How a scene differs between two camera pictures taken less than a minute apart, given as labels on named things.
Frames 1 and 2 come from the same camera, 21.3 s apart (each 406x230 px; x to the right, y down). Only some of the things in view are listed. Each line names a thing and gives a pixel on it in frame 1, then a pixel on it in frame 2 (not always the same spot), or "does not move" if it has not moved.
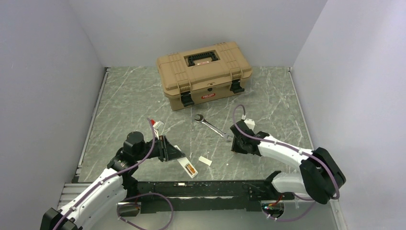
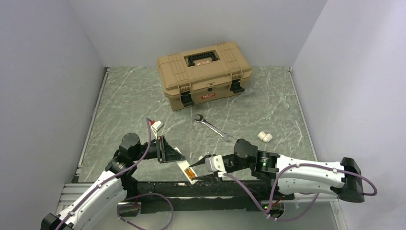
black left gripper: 167,152 does not move
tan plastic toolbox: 202,73 does not move
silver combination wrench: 227,137 does not move
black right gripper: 236,148 → 209,178
